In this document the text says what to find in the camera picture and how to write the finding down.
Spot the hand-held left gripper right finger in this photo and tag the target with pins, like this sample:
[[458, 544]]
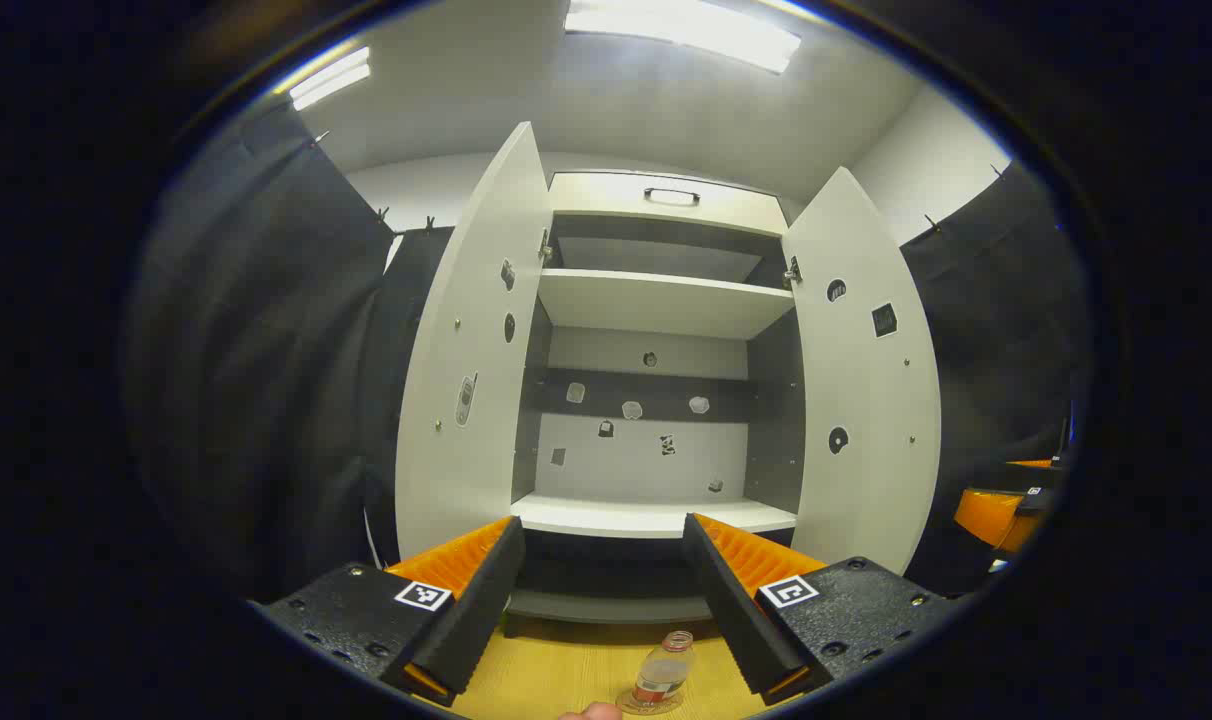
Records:
[[731, 610]]

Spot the clear plastic bottle red label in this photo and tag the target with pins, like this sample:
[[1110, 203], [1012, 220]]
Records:
[[663, 672]]

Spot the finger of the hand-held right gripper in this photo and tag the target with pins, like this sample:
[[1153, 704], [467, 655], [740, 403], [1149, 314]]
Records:
[[996, 518], [1036, 464]]

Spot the metal door hinge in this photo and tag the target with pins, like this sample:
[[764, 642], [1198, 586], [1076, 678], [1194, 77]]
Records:
[[545, 247], [792, 270]]

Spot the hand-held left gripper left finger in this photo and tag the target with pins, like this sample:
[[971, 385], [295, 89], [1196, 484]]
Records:
[[481, 610]]

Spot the white cabinet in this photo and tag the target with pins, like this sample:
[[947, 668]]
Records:
[[646, 460]]

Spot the white cabinet drawer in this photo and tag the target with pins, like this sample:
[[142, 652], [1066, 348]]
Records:
[[606, 208]]

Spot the white cabinet door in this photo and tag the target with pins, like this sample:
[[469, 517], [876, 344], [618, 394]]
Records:
[[866, 400], [466, 330]]

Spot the round wooden coaster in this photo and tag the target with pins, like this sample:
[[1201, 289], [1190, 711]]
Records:
[[626, 703]]

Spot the ceiling light panel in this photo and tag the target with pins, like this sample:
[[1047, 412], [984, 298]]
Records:
[[686, 30], [331, 78]]

